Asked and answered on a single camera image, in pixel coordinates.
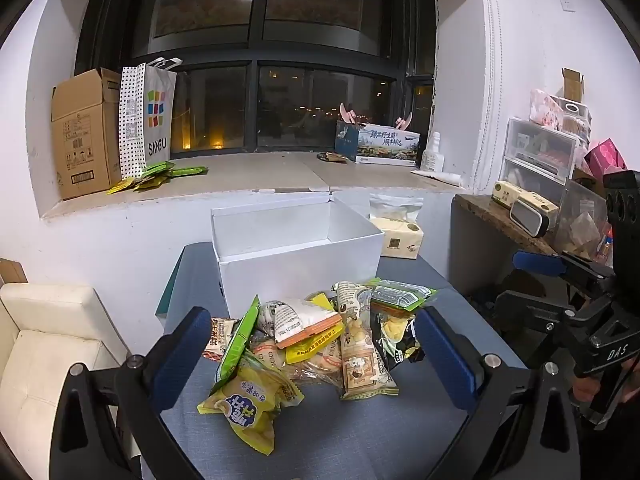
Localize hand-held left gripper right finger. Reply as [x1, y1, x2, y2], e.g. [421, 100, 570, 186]
[417, 306, 583, 480]

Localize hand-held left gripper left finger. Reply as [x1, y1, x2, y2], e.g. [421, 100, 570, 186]
[52, 306, 212, 480]

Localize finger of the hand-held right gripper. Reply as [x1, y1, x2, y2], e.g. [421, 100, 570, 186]
[492, 290, 601, 343]
[512, 250, 616, 291]

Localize white brown snack packet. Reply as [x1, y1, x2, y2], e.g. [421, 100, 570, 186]
[201, 316, 240, 362]

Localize black potato chip bag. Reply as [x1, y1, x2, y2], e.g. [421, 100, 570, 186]
[370, 305, 427, 372]

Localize green grey snack packet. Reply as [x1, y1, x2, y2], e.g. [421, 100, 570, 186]
[369, 276, 439, 312]

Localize yellow snack bag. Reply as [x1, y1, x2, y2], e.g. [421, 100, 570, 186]
[196, 352, 305, 457]

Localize beige cartoon snack packet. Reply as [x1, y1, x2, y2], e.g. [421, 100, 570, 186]
[331, 281, 400, 402]

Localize white orange-edged snack packet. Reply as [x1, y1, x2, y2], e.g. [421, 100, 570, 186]
[256, 296, 342, 350]

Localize clear cookie packet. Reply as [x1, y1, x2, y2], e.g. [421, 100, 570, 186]
[249, 337, 347, 388]

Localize small yellow snack packet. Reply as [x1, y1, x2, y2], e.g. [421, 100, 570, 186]
[285, 324, 345, 366]

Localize white cardboard box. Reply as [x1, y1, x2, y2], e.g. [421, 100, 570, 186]
[210, 195, 384, 320]

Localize person's right hand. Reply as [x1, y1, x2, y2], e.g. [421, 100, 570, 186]
[571, 374, 601, 406]

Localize cream speaker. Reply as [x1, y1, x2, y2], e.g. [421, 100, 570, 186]
[491, 180, 560, 239]

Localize clear plastic container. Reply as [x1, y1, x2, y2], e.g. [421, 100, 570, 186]
[554, 179, 610, 262]

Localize wooden side table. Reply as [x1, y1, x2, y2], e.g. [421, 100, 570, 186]
[451, 193, 558, 257]

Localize clear plastic drawer organizer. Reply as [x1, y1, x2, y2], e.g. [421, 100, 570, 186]
[499, 116, 583, 202]

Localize blue grey table cloth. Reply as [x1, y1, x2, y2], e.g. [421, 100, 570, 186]
[155, 242, 526, 480]

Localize yellow tissue pack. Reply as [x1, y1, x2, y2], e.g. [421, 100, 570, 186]
[369, 216, 425, 261]

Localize pink box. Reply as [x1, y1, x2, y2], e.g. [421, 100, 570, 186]
[584, 138, 628, 177]

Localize white tube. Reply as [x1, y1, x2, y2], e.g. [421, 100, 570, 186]
[410, 168, 463, 184]

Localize white leather sofa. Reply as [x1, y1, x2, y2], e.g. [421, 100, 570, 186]
[0, 282, 133, 466]

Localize white plastic bottle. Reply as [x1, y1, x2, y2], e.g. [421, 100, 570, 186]
[421, 132, 446, 172]

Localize clear zip bag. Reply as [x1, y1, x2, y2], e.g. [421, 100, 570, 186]
[369, 194, 424, 222]

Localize pink patterned pouch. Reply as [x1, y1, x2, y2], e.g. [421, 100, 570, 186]
[529, 88, 562, 127]

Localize small open cardboard box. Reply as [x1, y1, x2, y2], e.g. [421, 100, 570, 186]
[561, 67, 586, 102]

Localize pile of green yellow packets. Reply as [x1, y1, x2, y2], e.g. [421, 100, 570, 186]
[106, 160, 208, 196]

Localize small cardboard piece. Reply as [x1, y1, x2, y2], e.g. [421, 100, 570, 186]
[0, 258, 29, 287]

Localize printed landscape tissue box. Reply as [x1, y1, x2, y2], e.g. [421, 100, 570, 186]
[334, 120, 422, 167]

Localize white shopping bag coloured squares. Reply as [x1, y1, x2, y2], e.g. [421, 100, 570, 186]
[118, 56, 183, 181]

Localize brown cardboard box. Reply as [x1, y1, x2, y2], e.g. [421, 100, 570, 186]
[51, 67, 123, 202]

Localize dark window frame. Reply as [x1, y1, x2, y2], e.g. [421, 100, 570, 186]
[74, 0, 437, 155]

